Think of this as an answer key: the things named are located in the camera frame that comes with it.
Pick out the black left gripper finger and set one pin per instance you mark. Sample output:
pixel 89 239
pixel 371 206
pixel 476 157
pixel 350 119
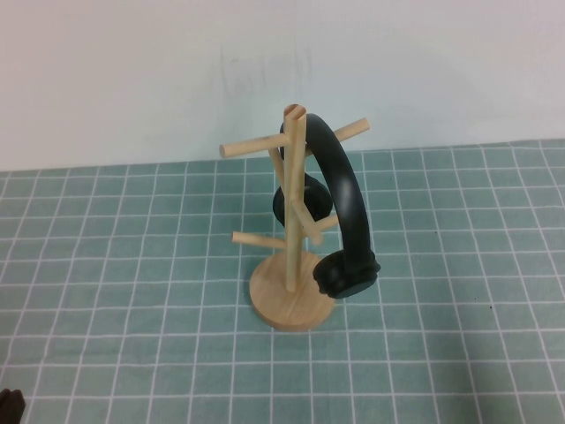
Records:
pixel 12 408

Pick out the black over-ear headphones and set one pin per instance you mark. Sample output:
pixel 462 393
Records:
pixel 348 185

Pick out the light wooden peg stand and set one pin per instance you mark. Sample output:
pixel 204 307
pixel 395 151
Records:
pixel 292 199

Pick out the green white checked tablecloth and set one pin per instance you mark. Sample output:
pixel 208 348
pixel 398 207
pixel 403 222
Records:
pixel 132 287

